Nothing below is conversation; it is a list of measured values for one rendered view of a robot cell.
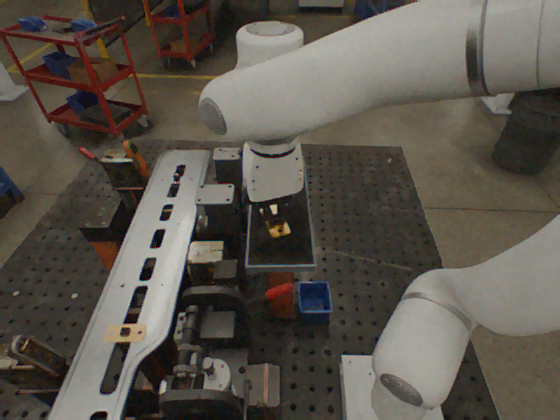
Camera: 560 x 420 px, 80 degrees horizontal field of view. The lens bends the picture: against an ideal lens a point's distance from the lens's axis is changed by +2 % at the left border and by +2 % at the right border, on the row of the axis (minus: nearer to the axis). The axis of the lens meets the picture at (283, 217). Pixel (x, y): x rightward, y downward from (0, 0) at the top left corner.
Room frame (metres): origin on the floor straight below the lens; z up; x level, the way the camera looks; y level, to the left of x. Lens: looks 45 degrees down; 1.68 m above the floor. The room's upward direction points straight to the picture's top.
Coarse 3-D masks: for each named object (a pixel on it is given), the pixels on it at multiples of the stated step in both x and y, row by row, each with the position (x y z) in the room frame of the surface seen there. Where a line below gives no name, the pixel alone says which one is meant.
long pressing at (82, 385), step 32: (160, 160) 0.97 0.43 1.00; (192, 160) 0.96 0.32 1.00; (160, 192) 0.79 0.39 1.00; (192, 192) 0.79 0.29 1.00; (160, 224) 0.65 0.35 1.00; (192, 224) 0.65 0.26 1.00; (128, 256) 0.54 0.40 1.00; (160, 256) 0.54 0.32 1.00; (128, 288) 0.44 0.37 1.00; (160, 288) 0.44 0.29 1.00; (96, 320) 0.36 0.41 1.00; (160, 320) 0.36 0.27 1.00; (96, 352) 0.29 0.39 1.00; (128, 352) 0.29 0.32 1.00; (64, 384) 0.23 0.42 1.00; (96, 384) 0.23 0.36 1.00; (128, 384) 0.22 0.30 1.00; (64, 416) 0.17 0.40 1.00
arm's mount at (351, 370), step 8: (344, 360) 0.36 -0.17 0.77; (352, 360) 0.36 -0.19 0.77; (360, 360) 0.36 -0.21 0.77; (368, 360) 0.36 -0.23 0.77; (344, 368) 0.34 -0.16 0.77; (352, 368) 0.34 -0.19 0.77; (360, 368) 0.34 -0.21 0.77; (368, 368) 0.34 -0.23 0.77; (344, 376) 0.32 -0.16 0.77; (352, 376) 0.32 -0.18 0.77; (360, 376) 0.32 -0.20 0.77; (344, 384) 0.30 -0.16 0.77; (352, 384) 0.30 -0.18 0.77; (344, 392) 0.28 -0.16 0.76; (352, 392) 0.28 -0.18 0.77; (344, 400) 0.27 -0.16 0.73; (352, 400) 0.26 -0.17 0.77; (344, 408) 0.26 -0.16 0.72; (352, 408) 0.24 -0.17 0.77; (440, 408) 0.24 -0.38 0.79; (344, 416) 0.24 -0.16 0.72; (352, 416) 0.23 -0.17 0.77; (440, 416) 0.22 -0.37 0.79
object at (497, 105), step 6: (498, 96) 3.39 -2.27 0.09; (504, 96) 3.29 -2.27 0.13; (510, 96) 3.27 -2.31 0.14; (486, 102) 3.40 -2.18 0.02; (492, 102) 3.40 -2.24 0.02; (498, 102) 3.34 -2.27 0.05; (504, 102) 3.27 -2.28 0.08; (510, 102) 3.27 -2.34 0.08; (492, 108) 3.26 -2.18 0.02; (498, 108) 3.24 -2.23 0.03; (504, 108) 3.26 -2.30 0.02; (510, 114) 3.17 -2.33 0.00
